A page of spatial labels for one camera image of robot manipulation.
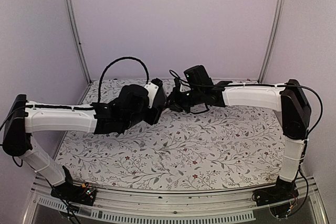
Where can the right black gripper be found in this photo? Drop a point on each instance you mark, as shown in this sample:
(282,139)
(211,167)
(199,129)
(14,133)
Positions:
(174,103)

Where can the front aluminium rail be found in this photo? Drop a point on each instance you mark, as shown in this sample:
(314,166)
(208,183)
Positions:
(129,205)

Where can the left aluminium frame post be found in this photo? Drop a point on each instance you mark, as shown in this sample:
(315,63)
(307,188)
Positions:
(77,40)

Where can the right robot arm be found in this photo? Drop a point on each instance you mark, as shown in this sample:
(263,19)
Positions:
(286,98)

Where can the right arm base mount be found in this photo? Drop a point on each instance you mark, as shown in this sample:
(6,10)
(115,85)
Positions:
(273,194)

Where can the aluminium frame post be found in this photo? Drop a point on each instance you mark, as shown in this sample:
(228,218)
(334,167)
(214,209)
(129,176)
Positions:
(271,40)
(77,40)

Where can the right aluminium frame post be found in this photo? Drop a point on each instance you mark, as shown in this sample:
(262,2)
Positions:
(271,40)

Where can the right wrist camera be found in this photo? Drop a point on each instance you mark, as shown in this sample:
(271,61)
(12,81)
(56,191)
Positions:
(177,86)

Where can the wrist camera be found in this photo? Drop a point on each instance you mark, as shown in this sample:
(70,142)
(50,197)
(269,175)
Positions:
(177,86)
(152,87)

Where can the floral patterned table mat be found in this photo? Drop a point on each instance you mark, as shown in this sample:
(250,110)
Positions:
(223,148)

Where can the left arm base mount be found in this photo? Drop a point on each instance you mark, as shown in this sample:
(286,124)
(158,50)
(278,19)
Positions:
(84,195)

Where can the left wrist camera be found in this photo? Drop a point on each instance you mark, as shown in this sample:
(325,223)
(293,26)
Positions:
(152,87)

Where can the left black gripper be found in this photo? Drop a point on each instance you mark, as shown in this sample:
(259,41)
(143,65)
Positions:
(156,114)

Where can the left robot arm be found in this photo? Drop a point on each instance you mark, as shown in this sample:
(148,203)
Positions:
(27,117)

